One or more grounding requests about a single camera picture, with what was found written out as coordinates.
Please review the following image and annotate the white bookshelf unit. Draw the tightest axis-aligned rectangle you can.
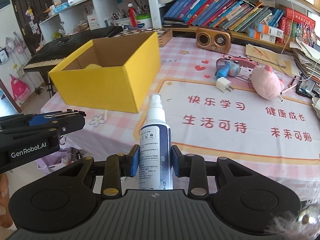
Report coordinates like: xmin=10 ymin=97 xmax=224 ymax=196
xmin=39 ymin=0 xmax=320 ymax=53

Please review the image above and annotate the white spray bottle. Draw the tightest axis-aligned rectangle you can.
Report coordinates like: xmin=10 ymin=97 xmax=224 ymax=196
xmin=138 ymin=93 xmax=173 ymax=190

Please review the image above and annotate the pink plush pig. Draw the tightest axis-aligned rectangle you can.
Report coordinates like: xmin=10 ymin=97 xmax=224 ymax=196
xmin=250 ymin=65 xmax=285 ymax=100

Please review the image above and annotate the pink checkered tablecloth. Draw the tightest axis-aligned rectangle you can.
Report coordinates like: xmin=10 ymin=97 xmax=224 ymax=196
xmin=41 ymin=36 xmax=320 ymax=201

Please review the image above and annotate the black binder clip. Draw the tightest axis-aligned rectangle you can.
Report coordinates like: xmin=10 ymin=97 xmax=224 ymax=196
xmin=44 ymin=109 xmax=86 ymax=119

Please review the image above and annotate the orange white medicine box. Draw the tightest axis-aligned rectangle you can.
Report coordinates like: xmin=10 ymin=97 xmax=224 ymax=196
xmin=255 ymin=22 xmax=284 ymax=38

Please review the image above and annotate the white green-lid jar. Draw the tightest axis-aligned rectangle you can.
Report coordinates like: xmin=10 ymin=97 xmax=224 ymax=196
xmin=136 ymin=14 xmax=153 ymax=29

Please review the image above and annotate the yellow cardboard box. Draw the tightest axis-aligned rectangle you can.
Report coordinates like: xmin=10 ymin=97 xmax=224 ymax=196
xmin=49 ymin=31 xmax=161 ymax=113

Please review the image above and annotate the stack of papers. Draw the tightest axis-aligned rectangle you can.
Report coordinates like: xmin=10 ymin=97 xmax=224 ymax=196
xmin=290 ymin=39 xmax=319 ymax=118

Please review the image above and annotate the black electronic keyboard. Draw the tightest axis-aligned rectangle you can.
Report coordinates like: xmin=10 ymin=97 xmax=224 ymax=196
xmin=24 ymin=26 xmax=123 ymax=72

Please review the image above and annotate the brown retro radio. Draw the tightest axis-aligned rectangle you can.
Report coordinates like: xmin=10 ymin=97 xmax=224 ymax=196
xmin=196 ymin=27 xmax=232 ymax=54

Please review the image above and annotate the blue toy figure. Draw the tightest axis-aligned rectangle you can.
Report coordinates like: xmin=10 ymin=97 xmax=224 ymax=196
xmin=215 ymin=59 xmax=240 ymax=79

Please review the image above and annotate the checkered chess board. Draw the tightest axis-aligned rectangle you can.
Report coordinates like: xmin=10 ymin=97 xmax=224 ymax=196
xmin=116 ymin=28 xmax=173 ymax=47

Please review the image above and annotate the person left hand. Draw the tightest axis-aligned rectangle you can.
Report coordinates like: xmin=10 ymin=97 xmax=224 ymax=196
xmin=0 ymin=173 xmax=13 ymax=228

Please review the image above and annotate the pink backpack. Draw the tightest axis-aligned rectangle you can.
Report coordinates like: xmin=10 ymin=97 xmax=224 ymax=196
xmin=10 ymin=74 xmax=30 ymax=101

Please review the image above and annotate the white charger plug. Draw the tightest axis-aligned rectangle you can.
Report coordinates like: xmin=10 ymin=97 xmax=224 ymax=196
xmin=216 ymin=77 xmax=234 ymax=93

